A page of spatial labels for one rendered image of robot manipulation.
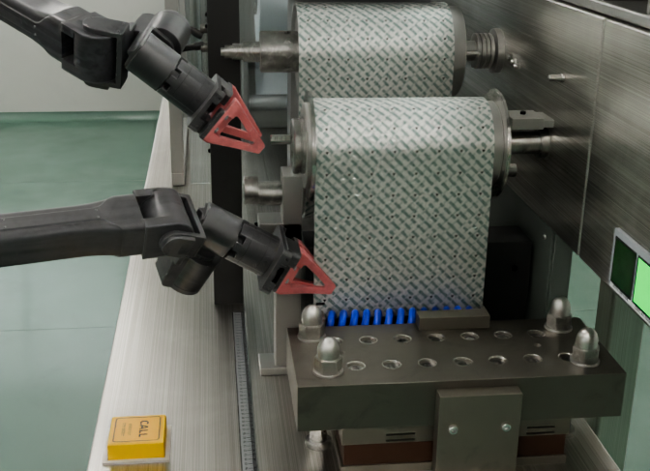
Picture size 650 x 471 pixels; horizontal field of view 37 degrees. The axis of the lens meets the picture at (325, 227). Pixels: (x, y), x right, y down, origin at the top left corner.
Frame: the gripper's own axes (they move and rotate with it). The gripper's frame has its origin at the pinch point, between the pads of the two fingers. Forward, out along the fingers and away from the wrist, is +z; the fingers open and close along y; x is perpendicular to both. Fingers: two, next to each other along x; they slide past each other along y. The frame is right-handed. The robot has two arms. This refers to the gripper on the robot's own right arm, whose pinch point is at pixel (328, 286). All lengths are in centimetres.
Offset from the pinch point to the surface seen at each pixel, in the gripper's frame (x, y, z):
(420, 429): -5.1, 19.0, 13.5
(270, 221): 2.2, -7.7, -9.6
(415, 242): 11.1, 0.3, 7.0
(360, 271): 4.0, 0.3, 2.7
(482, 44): 37.7, -28.8, 9.8
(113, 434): -26.7, 11.0, -17.2
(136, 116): -124, -555, -5
